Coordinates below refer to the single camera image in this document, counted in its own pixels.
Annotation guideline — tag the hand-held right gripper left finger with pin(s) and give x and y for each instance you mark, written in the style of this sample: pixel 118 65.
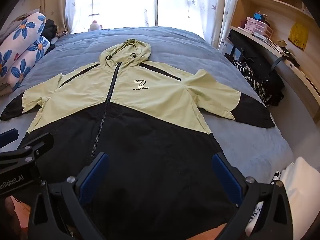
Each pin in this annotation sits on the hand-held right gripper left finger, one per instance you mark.
pixel 91 182

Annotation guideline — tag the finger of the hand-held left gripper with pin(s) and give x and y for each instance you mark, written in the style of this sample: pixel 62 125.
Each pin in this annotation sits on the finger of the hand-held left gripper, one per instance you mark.
pixel 40 142
pixel 7 135

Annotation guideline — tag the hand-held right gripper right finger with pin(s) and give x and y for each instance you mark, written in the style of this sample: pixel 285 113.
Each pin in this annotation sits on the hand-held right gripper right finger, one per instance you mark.
pixel 226 177

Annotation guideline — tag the yellow and black hooded jacket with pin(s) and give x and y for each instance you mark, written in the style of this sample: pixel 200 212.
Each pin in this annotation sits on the yellow and black hooded jacket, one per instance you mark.
pixel 150 92

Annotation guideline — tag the pile of dark clothes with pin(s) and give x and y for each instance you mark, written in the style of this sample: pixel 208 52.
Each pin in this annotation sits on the pile of dark clothes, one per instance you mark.
pixel 50 31

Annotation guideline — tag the white printed cloth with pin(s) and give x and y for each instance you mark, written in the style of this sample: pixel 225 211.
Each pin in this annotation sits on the white printed cloth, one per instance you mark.
pixel 305 180

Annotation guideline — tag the black and white patterned cloth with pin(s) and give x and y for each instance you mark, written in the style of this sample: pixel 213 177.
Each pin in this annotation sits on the black and white patterned cloth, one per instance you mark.
pixel 246 75

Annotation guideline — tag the large black bag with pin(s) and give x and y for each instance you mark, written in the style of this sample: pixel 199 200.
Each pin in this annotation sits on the large black bag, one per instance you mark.
pixel 252 51

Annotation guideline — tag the small pink plush toy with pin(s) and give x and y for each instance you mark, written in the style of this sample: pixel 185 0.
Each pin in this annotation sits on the small pink plush toy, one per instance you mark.
pixel 95 25

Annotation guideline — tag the curved wooden desk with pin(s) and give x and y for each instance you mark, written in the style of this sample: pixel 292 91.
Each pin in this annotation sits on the curved wooden desk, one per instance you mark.
pixel 295 65

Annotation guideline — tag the white and blue carton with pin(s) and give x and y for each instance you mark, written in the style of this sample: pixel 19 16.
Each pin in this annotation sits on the white and blue carton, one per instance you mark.
pixel 222 45

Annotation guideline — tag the beige curtain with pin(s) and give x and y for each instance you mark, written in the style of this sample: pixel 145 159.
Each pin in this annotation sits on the beige curtain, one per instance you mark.
pixel 57 5

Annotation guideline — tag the grey-blue plush blanket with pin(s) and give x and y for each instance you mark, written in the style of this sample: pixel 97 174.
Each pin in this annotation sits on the grey-blue plush blanket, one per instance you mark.
pixel 175 45

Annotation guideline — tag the stack of pink boxes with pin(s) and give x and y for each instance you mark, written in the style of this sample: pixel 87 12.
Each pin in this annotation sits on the stack of pink boxes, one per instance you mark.
pixel 255 26

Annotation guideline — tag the yellow cloth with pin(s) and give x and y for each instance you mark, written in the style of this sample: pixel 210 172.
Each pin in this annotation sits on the yellow cloth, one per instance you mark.
pixel 298 36

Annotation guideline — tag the white leaf-print sheer curtain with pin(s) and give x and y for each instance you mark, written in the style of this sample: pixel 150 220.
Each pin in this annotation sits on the white leaf-print sheer curtain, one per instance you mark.
pixel 200 2
pixel 120 2

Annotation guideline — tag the small blue box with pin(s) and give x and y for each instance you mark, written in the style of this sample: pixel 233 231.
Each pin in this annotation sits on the small blue box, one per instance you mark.
pixel 257 15

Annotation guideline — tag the wooden shelf unit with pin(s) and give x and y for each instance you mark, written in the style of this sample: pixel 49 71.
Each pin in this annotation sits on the wooden shelf unit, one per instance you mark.
pixel 275 5

